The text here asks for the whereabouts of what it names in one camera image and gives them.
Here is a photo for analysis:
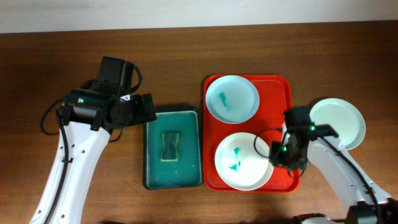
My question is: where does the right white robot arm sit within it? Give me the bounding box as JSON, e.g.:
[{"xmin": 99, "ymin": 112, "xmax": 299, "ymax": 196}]
[{"xmin": 269, "ymin": 106, "xmax": 397, "ymax": 224}]

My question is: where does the light blue plate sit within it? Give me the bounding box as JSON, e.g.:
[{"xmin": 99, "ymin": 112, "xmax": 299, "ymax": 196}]
[{"xmin": 205, "ymin": 75, "xmax": 260, "ymax": 124}]

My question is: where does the green yellow sponge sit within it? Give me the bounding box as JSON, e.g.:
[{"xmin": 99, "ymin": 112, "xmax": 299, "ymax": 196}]
[{"xmin": 160, "ymin": 132, "xmax": 179, "ymax": 162}]

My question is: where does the dark green basin tray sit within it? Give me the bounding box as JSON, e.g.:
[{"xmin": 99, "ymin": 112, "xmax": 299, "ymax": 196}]
[{"xmin": 143, "ymin": 106, "xmax": 203, "ymax": 190}]

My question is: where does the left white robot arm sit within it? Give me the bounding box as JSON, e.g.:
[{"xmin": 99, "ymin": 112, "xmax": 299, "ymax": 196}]
[{"xmin": 31, "ymin": 57, "xmax": 156, "ymax": 223}]

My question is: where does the red plastic tray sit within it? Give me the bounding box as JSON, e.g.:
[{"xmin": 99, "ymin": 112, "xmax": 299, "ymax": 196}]
[{"xmin": 203, "ymin": 75, "xmax": 292, "ymax": 192}]

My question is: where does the pale green plate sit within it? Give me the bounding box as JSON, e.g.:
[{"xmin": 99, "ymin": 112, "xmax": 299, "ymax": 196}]
[{"xmin": 310, "ymin": 98, "xmax": 366, "ymax": 150}]

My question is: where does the white plate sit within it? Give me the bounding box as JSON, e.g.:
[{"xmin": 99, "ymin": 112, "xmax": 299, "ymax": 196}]
[{"xmin": 214, "ymin": 133, "xmax": 274, "ymax": 191}]

